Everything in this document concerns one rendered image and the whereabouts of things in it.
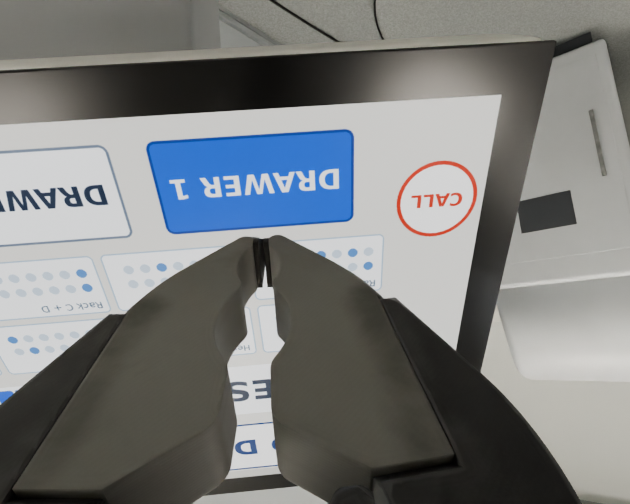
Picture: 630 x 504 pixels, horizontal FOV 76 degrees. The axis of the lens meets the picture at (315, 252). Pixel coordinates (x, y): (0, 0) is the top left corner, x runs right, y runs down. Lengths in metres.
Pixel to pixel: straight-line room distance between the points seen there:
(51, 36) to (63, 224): 0.18
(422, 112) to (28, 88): 0.17
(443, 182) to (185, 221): 0.13
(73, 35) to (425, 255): 0.28
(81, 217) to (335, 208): 0.12
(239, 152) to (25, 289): 0.14
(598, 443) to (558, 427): 0.24
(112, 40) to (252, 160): 0.18
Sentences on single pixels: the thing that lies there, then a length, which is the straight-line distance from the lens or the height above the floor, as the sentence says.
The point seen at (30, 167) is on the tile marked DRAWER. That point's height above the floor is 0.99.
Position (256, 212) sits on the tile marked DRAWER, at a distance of 0.20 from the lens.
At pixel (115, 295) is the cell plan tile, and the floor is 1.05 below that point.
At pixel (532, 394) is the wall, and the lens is 3.67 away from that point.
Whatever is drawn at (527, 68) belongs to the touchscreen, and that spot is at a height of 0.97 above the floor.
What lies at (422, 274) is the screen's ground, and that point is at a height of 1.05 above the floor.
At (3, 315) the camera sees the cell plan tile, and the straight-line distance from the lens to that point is 0.28.
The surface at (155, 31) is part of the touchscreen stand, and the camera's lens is 0.35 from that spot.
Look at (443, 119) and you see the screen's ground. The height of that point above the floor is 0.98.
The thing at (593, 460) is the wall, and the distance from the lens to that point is 3.71.
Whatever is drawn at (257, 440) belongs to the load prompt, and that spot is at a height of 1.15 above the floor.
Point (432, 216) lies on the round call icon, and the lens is 0.22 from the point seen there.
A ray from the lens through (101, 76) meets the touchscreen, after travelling 0.20.
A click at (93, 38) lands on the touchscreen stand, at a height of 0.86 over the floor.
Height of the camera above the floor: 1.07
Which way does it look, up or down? 10 degrees down
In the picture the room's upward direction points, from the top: 175 degrees clockwise
